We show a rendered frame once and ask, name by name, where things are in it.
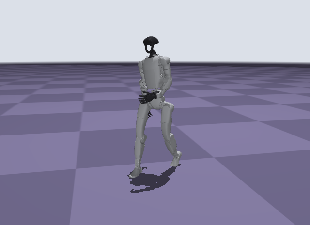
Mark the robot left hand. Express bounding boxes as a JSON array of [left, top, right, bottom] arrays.
[[138, 91, 159, 104]]

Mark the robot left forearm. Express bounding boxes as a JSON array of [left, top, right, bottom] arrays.
[[156, 78, 172, 98]]

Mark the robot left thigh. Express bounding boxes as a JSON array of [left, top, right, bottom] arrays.
[[161, 101, 174, 142]]

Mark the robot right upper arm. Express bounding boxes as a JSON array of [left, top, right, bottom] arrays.
[[138, 61, 146, 87]]

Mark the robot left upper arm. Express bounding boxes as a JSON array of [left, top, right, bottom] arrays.
[[158, 57, 172, 83]]

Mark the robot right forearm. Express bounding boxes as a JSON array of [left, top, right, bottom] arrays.
[[140, 86, 148, 98]]

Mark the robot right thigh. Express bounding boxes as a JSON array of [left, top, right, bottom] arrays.
[[136, 102, 151, 143]]

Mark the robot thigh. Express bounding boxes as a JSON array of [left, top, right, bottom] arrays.
[[161, 101, 174, 142], [136, 102, 151, 143]]

